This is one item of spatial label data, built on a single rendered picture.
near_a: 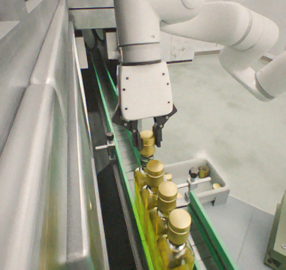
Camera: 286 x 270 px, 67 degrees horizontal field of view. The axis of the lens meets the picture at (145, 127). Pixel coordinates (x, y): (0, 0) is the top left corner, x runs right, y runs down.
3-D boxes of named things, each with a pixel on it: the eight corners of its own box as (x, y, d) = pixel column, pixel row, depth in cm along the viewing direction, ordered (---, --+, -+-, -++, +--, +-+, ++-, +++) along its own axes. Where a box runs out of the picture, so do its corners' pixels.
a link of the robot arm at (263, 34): (276, 53, 40) (219, 99, 52) (326, 72, 51) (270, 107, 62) (242, -2, 47) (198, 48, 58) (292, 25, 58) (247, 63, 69)
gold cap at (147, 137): (137, 147, 48) (136, 131, 46) (152, 144, 49) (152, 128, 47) (141, 157, 46) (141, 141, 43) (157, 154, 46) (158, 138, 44)
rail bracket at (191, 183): (155, 202, 68) (156, 174, 61) (204, 190, 72) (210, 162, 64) (158, 210, 65) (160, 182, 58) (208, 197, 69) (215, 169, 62)
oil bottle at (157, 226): (147, 255, 55) (147, 203, 43) (167, 249, 57) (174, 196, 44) (153, 279, 51) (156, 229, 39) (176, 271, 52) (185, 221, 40)
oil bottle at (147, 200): (139, 234, 60) (138, 181, 48) (158, 228, 61) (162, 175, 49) (145, 255, 55) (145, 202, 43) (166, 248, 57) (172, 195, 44)
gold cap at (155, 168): (144, 176, 46) (143, 160, 43) (160, 173, 46) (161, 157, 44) (149, 189, 43) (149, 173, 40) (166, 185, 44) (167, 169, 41)
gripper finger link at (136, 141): (122, 123, 41) (126, 155, 43) (139, 120, 42) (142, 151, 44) (119, 118, 44) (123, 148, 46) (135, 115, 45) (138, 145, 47)
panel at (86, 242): (79, 99, 103) (63, 20, 84) (85, 99, 104) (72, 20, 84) (103, 371, 32) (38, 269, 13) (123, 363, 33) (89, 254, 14)
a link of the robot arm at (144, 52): (114, 46, 34) (116, 65, 35) (166, 42, 37) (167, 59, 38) (108, 47, 41) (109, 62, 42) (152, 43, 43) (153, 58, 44)
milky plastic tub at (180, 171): (156, 181, 91) (157, 166, 87) (204, 170, 97) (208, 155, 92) (172, 217, 78) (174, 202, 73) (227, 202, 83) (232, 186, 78)
